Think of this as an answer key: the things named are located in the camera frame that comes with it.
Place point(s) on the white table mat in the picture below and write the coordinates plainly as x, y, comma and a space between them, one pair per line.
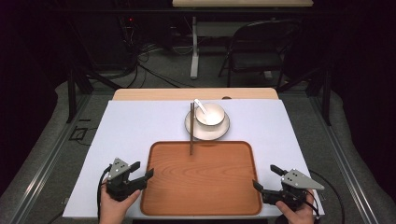
130, 130

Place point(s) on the white bowl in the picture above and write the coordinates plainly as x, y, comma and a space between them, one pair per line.
213, 116

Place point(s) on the light wooden table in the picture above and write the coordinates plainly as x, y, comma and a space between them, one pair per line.
174, 94

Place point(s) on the black folding chair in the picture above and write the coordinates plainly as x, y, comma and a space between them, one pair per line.
264, 40

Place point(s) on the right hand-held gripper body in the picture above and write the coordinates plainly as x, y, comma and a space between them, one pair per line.
294, 186

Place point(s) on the black metal stand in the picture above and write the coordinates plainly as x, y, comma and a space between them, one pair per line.
326, 99
72, 99

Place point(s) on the white plate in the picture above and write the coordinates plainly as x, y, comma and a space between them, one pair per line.
214, 132

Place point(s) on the person's left hand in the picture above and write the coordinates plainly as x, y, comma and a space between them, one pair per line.
113, 211

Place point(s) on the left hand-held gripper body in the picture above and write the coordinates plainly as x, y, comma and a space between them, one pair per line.
120, 183

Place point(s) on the white-legged background table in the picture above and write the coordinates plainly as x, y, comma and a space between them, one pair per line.
194, 59

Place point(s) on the wooden tray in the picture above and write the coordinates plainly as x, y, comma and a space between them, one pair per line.
202, 183

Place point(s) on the aluminium floor rail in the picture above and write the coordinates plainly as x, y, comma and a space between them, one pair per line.
46, 161
345, 161

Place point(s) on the person's right hand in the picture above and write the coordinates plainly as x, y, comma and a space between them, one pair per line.
300, 216

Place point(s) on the dark brown chopstick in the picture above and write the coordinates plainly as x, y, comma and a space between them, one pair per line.
191, 130

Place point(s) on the white spoon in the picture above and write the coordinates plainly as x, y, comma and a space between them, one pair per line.
200, 105

